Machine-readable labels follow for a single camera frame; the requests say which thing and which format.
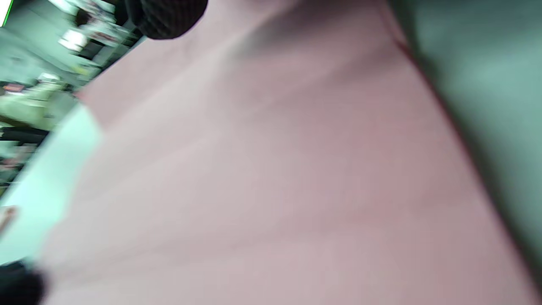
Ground person's right hand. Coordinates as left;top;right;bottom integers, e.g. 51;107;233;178
123;0;209;40

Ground person's left hand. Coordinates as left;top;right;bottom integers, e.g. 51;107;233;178
0;261;45;305

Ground pink paper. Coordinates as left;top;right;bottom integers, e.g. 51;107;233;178
34;0;542;305

